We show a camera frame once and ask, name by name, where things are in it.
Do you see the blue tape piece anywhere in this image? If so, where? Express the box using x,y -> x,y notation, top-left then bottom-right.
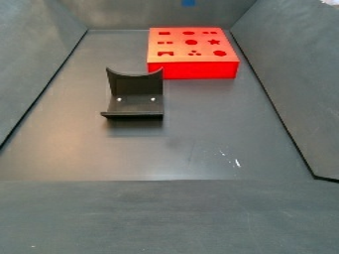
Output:
182,0 -> 197,7

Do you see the black curved holder stand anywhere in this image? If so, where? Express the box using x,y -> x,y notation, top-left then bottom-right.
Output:
100,68 -> 164,118

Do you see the red shape-sorting block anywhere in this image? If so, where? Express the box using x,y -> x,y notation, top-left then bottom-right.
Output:
147,27 -> 241,79

